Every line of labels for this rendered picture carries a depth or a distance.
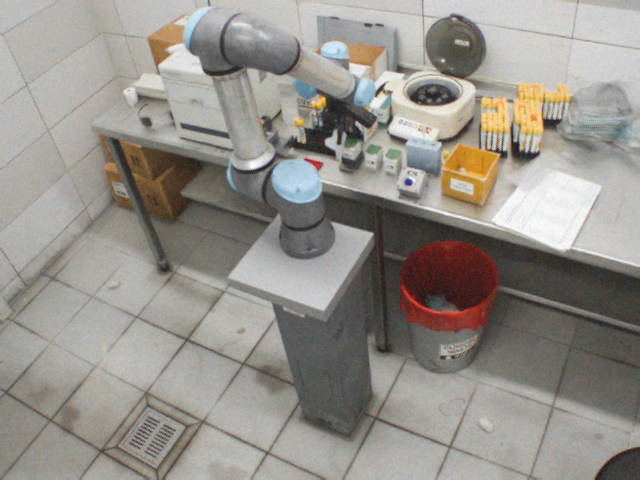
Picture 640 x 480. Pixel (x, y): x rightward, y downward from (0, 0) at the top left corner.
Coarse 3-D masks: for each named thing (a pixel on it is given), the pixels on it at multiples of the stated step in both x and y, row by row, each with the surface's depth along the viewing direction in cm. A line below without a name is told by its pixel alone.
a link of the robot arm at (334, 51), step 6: (330, 42) 167; (336, 42) 167; (342, 42) 166; (324, 48) 165; (330, 48) 164; (336, 48) 164; (342, 48) 164; (324, 54) 165; (330, 54) 164; (336, 54) 164; (342, 54) 164; (330, 60) 164; (336, 60) 165; (342, 60) 165; (348, 60) 168; (342, 66) 166; (348, 66) 169
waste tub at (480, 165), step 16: (448, 160) 174; (464, 160) 181; (480, 160) 178; (496, 160) 172; (448, 176) 172; (464, 176) 169; (480, 176) 181; (496, 176) 178; (448, 192) 176; (464, 192) 173; (480, 192) 169
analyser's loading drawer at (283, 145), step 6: (264, 132) 201; (276, 132) 199; (270, 138) 196; (276, 138) 200; (282, 138) 201; (288, 138) 197; (276, 144) 199; (282, 144) 197; (288, 144) 197; (294, 144) 200; (276, 150) 197; (282, 150) 196; (288, 150) 198
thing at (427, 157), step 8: (408, 144) 181; (416, 144) 180; (424, 144) 180; (432, 144) 180; (440, 144) 179; (408, 152) 183; (416, 152) 182; (424, 152) 180; (432, 152) 179; (440, 152) 181; (408, 160) 185; (416, 160) 184; (424, 160) 182; (432, 160) 181; (440, 160) 183; (416, 168) 186; (424, 168) 185; (432, 168) 183; (440, 168) 185; (432, 176) 183
